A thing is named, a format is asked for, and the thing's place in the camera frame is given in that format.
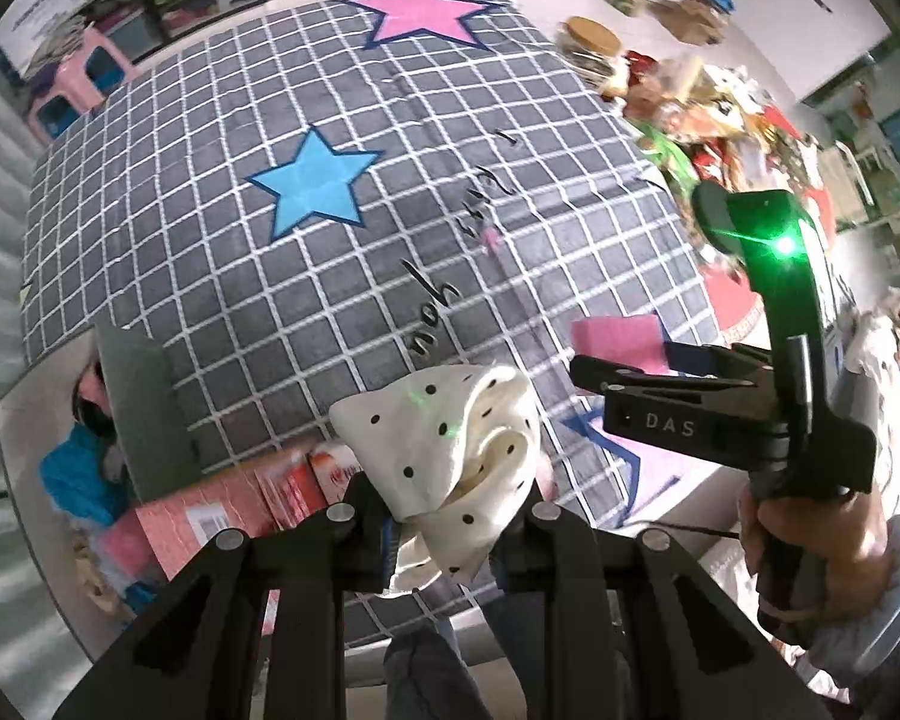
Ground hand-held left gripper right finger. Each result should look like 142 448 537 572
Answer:
491 484 833 720

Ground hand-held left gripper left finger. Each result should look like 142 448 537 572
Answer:
52 472 400 720

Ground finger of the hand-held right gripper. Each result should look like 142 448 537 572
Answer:
664 341 777 391
570 355 728 398

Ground pink cloth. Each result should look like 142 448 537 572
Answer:
570 313 670 376

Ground white polka dot scrunchie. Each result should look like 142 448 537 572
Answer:
328 362 542 599

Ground white cardboard box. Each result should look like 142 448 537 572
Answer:
0 321 205 662

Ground blue fuzzy cloth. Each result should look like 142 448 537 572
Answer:
40 433 125 527

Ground pink sock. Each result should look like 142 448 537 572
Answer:
75 366 115 410

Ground person's right forearm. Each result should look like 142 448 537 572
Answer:
787 510 900 706

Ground person's right hand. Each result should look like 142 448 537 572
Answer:
739 476 897 620

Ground red round mat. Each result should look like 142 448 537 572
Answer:
701 268 767 351

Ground floral tissue box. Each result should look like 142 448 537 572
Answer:
304 444 368 500

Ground white floral cloth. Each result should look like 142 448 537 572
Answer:
847 287 900 512

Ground jar with black lid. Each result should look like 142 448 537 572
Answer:
690 180 743 271

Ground person's leg in jeans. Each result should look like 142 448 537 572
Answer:
382 621 497 720

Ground grey checkered star blanket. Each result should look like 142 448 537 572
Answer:
19 0 725 650

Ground glass jar with gold lid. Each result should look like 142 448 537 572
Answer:
559 15 625 81

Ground white tall cabinet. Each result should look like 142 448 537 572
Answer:
727 0 895 104

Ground pale green curtain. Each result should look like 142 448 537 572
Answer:
0 52 98 691

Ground pink plastic stool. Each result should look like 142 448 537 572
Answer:
26 26 149 149

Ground grey gloves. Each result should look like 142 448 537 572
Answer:
30 15 92 70

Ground black cable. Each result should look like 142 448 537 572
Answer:
630 520 745 542

